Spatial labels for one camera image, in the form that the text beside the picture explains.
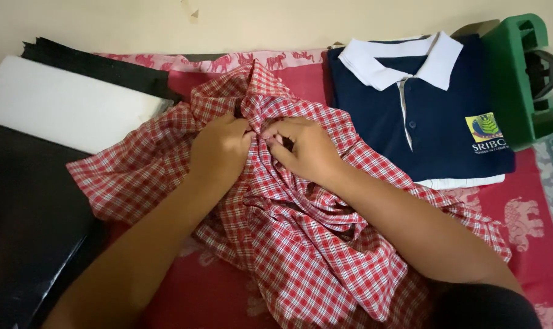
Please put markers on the red elephant print cloth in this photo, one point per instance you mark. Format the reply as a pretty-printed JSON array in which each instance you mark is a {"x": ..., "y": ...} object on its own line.
[{"x": 523, "y": 228}]

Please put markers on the black plastic sheet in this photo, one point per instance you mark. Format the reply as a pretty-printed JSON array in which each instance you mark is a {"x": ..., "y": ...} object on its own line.
[{"x": 29, "y": 228}]

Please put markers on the folded navy polo shirt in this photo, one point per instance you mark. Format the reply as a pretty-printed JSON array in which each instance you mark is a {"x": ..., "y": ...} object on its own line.
[{"x": 423, "y": 114}]

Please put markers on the folded white garment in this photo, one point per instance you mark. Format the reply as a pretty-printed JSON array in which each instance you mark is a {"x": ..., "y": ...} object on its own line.
[{"x": 459, "y": 182}]

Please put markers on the white foam sheet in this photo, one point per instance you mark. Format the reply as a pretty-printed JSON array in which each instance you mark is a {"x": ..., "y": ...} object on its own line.
[{"x": 61, "y": 105}]

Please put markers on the person's left fingers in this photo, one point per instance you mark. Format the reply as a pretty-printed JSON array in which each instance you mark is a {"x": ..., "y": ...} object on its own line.
[{"x": 245, "y": 132}]

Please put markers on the green plastic stool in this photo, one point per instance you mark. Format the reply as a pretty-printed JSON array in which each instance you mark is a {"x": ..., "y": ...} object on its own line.
[{"x": 516, "y": 77}]

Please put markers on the person's black sleeve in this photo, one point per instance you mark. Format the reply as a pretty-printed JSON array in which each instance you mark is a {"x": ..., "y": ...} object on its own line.
[{"x": 482, "y": 308}]

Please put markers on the person's left hand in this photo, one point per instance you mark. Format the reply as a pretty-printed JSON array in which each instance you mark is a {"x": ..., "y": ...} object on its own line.
[{"x": 219, "y": 148}]

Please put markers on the red checked shirt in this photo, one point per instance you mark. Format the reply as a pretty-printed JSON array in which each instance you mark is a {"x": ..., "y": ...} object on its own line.
[{"x": 304, "y": 237}]

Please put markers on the person's right hand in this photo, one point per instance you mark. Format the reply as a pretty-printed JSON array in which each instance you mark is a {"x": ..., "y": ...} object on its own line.
[{"x": 311, "y": 151}]

